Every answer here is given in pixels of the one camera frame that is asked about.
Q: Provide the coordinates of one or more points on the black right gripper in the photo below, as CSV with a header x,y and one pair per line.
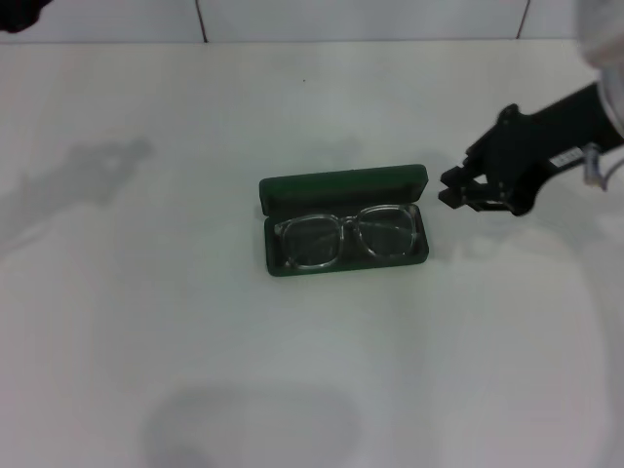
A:
x,y
536,141

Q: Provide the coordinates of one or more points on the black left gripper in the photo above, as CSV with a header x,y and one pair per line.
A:
x,y
19,14

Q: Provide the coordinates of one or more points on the green glasses case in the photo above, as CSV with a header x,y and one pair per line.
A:
x,y
341,187

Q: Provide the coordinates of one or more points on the clear white glasses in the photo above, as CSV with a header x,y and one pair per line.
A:
x,y
312,244

